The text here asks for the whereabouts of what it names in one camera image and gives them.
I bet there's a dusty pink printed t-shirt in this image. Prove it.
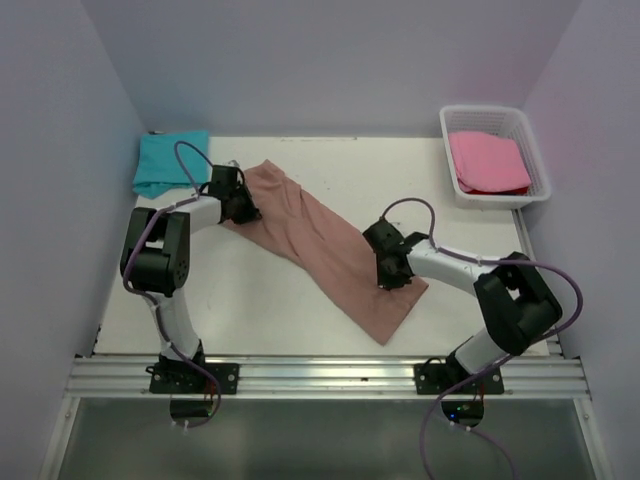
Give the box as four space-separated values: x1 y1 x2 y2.
227 160 428 346

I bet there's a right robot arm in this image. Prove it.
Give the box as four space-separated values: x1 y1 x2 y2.
363 218 563 393

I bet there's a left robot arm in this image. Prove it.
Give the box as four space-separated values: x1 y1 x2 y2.
120 163 261 393

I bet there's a folded teal t-shirt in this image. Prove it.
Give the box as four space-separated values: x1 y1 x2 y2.
133 130 209 199

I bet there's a folded pink t-shirt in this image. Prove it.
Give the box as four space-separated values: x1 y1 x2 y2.
448 131 532 191

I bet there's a red t-shirt in basket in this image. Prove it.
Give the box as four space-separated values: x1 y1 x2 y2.
459 183 529 196

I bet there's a white plastic basket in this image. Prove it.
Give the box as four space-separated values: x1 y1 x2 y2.
439 105 551 210

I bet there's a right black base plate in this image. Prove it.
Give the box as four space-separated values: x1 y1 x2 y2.
413 362 505 396

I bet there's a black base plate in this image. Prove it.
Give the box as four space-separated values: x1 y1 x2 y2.
413 362 505 396
145 363 240 395

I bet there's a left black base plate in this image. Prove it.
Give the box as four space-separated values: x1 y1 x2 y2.
145 363 240 395

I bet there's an aluminium mounting rail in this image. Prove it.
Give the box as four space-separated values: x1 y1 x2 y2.
64 355 590 400

